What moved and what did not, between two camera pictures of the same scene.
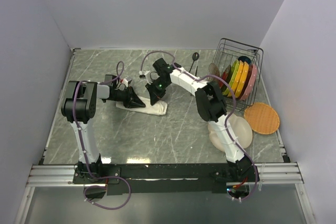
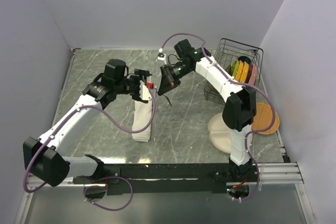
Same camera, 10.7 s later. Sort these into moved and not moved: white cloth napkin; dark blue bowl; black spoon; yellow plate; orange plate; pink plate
Moved: black spoon; white cloth napkin
Not moved: pink plate; yellow plate; dark blue bowl; orange plate
